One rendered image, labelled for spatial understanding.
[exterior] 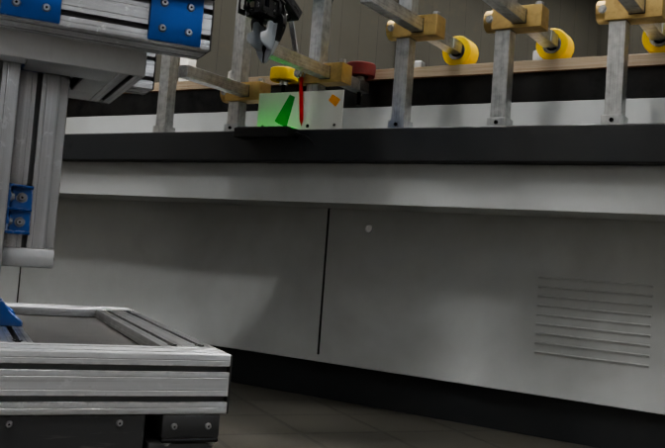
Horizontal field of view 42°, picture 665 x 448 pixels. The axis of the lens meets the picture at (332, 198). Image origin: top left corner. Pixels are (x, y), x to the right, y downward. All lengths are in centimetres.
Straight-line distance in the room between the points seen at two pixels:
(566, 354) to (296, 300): 77
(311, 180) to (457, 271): 43
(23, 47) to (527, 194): 106
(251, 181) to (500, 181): 69
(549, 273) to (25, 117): 121
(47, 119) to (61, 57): 15
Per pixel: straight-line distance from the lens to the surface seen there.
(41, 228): 163
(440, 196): 199
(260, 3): 193
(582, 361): 208
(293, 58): 204
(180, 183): 244
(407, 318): 224
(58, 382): 130
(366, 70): 229
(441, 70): 226
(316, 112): 217
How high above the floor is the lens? 39
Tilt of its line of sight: 4 degrees up
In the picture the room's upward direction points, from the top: 4 degrees clockwise
